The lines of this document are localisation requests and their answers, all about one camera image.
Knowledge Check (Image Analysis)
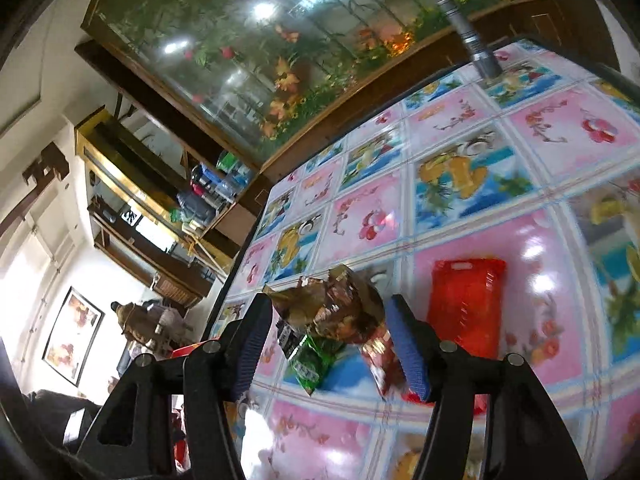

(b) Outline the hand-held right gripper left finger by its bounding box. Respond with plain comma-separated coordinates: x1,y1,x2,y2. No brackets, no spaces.
75,292,275,480

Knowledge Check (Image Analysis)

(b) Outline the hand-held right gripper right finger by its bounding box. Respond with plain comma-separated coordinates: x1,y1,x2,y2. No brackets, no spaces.
387,294,588,480

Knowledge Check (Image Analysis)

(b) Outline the dark red gold snack packet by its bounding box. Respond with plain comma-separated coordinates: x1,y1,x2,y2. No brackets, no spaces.
360,330,408,401

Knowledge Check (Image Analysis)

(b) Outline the black snack packet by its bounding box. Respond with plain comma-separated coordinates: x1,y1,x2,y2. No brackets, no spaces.
276,322,307,361

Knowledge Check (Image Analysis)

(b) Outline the green snack packet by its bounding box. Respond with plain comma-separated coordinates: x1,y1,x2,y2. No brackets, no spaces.
285,335,346,396

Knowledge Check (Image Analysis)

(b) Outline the large red snack packet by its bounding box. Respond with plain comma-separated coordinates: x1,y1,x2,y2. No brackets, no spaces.
427,258,507,361

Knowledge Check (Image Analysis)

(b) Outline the brown gold snack packet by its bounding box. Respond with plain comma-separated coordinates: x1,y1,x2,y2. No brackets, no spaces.
263,264,388,346

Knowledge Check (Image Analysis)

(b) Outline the yellow broom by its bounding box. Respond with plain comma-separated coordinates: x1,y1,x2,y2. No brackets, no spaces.
187,232,231,273

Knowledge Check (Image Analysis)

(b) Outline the grey thermos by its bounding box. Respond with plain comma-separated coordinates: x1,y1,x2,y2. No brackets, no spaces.
175,192,211,223

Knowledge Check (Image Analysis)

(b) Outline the glass flower display panel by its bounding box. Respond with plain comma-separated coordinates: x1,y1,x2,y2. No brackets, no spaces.
82,0,506,168

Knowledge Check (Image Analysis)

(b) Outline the silver flashlight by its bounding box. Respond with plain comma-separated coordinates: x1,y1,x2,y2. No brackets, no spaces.
437,0,502,83

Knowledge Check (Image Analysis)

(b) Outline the framed wall painting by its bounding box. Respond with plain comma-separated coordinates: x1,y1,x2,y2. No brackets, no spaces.
42,286,106,387

